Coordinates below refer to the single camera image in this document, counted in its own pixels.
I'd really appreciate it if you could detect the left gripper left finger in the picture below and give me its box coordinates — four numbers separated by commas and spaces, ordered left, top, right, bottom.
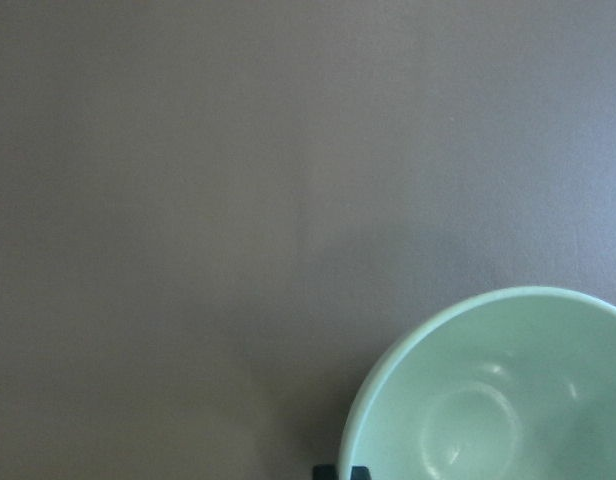
311, 464, 337, 480

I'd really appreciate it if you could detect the green ceramic bowl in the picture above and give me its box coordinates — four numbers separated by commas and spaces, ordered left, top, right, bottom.
337, 287, 616, 479

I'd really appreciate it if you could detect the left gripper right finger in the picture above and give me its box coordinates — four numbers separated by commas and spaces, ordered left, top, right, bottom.
350, 466, 372, 480

